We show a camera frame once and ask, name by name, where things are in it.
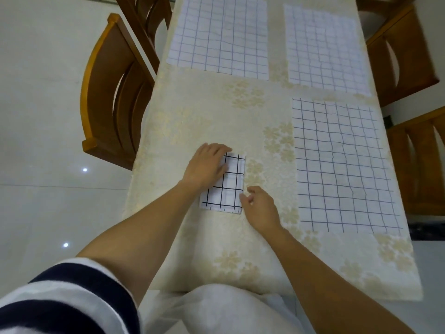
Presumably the person's right hand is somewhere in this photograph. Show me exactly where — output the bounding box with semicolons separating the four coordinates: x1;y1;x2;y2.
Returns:
239;185;285;238

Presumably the person's left hand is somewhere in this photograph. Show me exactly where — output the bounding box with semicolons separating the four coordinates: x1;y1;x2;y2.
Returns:
180;142;234;194

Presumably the earlier checked cloth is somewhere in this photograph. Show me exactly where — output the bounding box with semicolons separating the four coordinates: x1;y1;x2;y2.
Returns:
198;152;247;214

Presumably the person's right forearm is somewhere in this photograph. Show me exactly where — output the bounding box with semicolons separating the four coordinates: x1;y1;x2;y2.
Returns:
266;227;418;334

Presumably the person's left forearm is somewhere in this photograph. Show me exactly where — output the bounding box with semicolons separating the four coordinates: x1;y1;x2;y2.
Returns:
75;179;202;307

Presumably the table with cream floral tablecloth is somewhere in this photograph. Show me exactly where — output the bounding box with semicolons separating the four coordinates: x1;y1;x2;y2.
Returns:
123;0;424;303

